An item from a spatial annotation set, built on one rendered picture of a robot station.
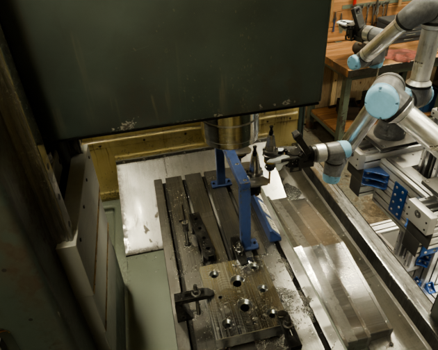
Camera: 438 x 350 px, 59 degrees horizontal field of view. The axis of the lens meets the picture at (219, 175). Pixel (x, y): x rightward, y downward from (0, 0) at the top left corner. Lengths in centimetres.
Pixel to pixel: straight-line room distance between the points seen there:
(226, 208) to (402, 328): 84
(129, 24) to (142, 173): 147
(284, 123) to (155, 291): 120
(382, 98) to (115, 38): 96
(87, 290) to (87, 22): 63
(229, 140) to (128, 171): 129
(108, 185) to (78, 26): 162
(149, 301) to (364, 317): 89
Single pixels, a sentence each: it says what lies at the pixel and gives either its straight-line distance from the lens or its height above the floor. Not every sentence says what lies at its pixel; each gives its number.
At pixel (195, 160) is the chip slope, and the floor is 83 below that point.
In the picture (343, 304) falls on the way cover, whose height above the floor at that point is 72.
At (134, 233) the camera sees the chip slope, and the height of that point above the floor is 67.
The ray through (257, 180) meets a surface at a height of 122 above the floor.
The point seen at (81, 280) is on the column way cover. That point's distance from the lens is 104.
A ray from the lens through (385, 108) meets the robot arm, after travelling 149.
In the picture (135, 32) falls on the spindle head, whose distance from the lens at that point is 84.
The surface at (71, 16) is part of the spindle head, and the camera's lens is 84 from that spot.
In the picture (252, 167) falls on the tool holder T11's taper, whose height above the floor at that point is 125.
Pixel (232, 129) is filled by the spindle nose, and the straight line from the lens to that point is 100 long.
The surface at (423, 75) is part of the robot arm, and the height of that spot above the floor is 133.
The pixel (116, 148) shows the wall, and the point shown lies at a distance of 224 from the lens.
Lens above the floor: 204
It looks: 35 degrees down
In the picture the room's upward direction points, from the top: 4 degrees counter-clockwise
